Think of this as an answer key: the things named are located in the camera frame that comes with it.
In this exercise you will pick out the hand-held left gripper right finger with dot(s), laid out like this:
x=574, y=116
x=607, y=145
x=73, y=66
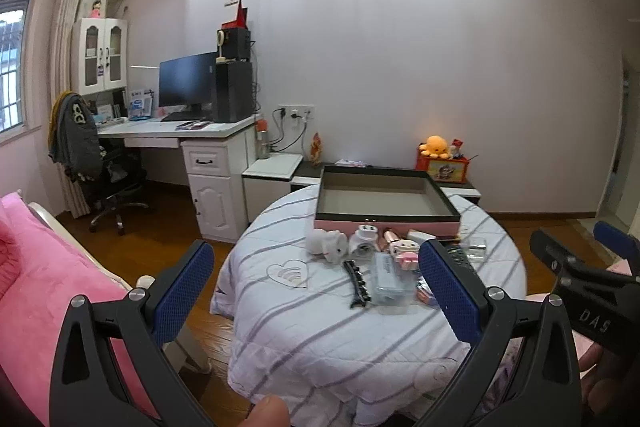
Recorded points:
x=450, y=297

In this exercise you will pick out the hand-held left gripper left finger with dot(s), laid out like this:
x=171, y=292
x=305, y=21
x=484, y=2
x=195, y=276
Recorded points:
x=185, y=292

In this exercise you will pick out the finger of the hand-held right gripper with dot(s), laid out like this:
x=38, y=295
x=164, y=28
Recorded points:
x=615, y=237
x=550, y=252

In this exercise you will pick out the black remote control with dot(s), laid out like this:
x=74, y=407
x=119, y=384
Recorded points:
x=457, y=259

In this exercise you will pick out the clear plastic container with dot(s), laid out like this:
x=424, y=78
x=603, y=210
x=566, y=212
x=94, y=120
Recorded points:
x=474, y=249

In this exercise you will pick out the pink doll toy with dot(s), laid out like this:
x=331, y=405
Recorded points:
x=404, y=256

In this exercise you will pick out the black hair clip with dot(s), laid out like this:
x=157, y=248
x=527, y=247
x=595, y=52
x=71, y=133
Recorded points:
x=359, y=284

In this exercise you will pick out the white plastic device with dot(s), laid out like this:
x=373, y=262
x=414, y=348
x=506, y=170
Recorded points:
x=364, y=243

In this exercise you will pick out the pink storage box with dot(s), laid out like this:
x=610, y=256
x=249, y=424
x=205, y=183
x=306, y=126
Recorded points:
x=380, y=202

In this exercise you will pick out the white plush bunny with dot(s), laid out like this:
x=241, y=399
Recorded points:
x=327, y=247

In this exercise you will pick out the person's right hand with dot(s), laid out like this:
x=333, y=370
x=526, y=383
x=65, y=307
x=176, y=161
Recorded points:
x=600, y=372

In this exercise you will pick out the person's left hand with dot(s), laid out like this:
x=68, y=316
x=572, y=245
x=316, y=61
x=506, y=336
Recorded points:
x=270, y=413

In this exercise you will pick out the small pink item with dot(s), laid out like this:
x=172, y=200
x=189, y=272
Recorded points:
x=425, y=294

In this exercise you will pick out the small white block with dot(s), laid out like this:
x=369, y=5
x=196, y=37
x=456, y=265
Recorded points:
x=419, y=235

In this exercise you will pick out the rose gold tube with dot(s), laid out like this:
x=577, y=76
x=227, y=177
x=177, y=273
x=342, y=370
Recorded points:
x=391, y=238

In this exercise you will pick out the white door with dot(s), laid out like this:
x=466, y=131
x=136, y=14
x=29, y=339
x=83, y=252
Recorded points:
x=617, y=147

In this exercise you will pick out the black office chair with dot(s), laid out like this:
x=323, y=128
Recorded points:
x=117, y=187

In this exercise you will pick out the red toy box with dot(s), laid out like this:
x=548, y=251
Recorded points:
x=442, y=169

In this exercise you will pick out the white desk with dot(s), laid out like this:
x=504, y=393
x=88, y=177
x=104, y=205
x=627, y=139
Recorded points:
x=215, y=167

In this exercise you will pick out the round table with striped cloth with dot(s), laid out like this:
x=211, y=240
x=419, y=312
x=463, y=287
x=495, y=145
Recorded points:
x=310, y=337

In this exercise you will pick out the small red white toy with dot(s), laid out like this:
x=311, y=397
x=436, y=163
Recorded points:
x=457, y=149

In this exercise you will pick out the pink bed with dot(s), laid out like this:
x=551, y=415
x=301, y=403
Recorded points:
x=45, y=287

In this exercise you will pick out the white side cabinet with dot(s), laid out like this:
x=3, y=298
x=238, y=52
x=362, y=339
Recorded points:
x=270, y=177

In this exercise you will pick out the orange octopus plush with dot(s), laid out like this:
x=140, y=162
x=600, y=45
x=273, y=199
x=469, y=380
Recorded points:
x=434, y=146

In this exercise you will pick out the tissue pack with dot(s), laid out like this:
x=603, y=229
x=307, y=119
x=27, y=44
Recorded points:
x=352, y=164

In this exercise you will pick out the bottle with orange cap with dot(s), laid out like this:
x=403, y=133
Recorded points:
x=262, y=142

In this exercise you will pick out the grey jacket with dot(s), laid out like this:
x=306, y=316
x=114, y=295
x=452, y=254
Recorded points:
x=75, y=137

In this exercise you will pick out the blue printed box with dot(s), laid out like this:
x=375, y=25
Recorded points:
x=140, y=104

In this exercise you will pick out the red figurine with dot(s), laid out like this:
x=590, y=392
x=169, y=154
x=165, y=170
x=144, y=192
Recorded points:
x=316, y=149

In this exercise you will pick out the black computer tower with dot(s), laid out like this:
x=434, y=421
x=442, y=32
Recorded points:
x=234, y=92

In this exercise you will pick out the black computer monitor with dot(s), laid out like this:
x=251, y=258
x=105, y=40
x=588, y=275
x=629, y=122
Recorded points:
x=187, y=82

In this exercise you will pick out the white hutch cabinet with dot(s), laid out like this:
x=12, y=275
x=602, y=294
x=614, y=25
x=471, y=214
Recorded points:
x=99, y=57

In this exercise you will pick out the black speaker box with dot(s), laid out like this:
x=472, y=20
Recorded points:
x=239, y=44

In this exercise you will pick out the small desk fan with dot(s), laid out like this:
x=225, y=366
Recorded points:
x=221, y=41

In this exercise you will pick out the white curtain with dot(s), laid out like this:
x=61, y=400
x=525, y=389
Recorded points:
x=67, y=32

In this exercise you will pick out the window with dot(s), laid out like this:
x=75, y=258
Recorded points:
x=12, y=57

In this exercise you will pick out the small doll figure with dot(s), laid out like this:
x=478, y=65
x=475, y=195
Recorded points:
x=96, y=8

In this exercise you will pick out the white bed frame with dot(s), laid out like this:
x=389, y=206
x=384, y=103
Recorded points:
x=192, y=347

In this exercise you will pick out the wall power outlets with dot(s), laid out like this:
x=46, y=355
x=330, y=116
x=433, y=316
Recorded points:
x=297, y=112

